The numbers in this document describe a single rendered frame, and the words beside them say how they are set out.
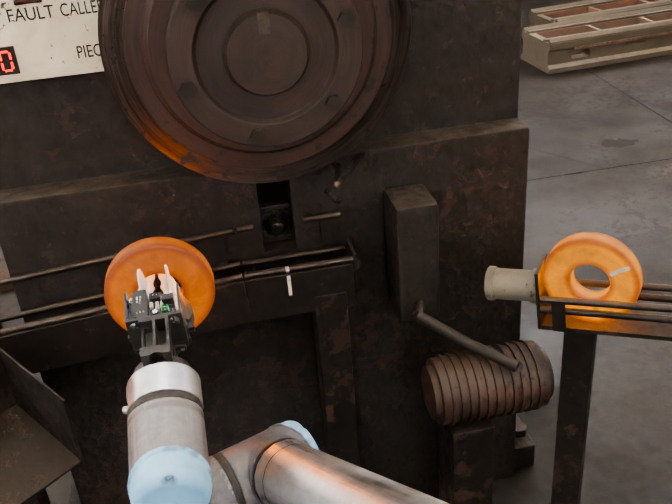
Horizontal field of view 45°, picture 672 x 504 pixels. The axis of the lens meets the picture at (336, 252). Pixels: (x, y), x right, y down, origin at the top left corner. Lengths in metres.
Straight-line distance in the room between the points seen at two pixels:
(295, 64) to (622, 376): 1.47
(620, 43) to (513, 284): 3.61
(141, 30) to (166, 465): 0.62
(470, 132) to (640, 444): 0.98
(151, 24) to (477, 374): 0.79
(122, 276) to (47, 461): 0.31
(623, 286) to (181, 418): 0.75
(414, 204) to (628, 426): 1.01
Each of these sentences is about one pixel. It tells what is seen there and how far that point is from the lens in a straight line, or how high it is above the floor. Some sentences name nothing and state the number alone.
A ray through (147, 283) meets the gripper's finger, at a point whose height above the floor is 0.85.
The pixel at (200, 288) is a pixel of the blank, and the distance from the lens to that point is 1.19.
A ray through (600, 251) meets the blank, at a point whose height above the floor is 0.77.
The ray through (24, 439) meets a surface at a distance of 1.36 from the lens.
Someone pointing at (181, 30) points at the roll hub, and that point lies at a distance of 1.18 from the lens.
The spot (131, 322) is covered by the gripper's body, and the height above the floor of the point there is 0.87.
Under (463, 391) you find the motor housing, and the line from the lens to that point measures 1.46.
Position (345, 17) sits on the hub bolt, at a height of 1.15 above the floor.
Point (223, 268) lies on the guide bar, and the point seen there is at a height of 0.70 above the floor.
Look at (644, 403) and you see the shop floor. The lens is 2.29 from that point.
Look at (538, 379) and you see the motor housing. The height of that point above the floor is 0.50.
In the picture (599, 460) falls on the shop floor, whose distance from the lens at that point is 2.11.
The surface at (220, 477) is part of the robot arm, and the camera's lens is 1.06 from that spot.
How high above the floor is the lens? 1.43
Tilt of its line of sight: 29 degrees down
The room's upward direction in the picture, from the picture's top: 5 degrees counter-clockwise
